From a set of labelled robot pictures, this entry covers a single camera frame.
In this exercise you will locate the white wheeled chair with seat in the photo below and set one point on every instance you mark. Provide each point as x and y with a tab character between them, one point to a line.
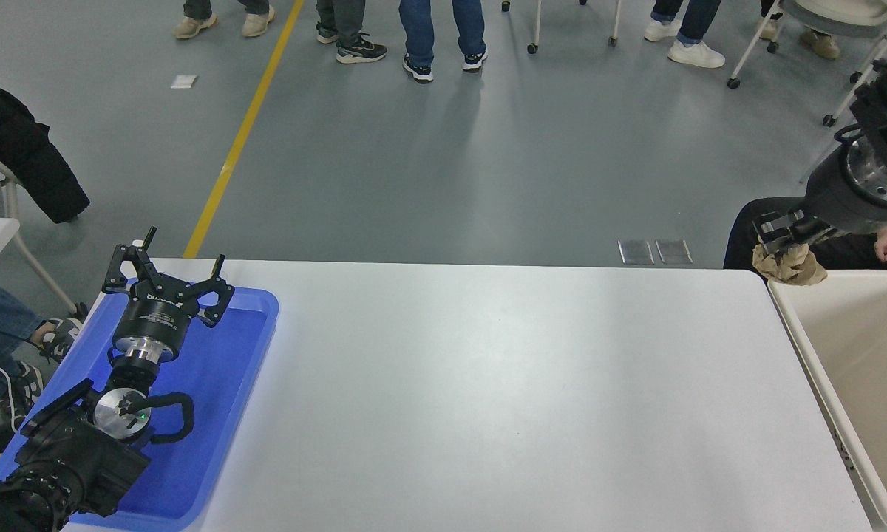
835	7

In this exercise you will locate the standing person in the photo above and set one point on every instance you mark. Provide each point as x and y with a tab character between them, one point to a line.
347	15
192	26
421	22
695	53

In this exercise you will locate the white paper scrap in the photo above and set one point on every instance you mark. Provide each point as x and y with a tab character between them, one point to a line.
183	81

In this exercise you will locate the large pale plastic bin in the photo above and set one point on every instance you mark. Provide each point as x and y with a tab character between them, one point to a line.
857	355

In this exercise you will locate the black coat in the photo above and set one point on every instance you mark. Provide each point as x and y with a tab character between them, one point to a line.
22	155

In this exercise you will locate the tan paper ball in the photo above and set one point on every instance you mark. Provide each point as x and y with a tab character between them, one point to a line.
794	267

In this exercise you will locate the blue plastic tray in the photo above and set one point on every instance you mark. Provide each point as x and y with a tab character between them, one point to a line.
222	384

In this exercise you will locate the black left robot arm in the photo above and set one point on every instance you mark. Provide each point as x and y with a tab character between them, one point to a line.
81	451

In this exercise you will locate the white wheeled chair frame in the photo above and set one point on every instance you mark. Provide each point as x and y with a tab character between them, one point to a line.
538	22

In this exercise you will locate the white chair with thin legs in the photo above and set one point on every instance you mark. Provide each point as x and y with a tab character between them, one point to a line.
9	199

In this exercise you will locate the grey metal floor plate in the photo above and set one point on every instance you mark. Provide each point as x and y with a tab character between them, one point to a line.
673	251
636	252

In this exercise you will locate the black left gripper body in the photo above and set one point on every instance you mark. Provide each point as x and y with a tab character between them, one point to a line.
154	318

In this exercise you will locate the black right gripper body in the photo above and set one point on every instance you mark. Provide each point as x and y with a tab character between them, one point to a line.
835	199

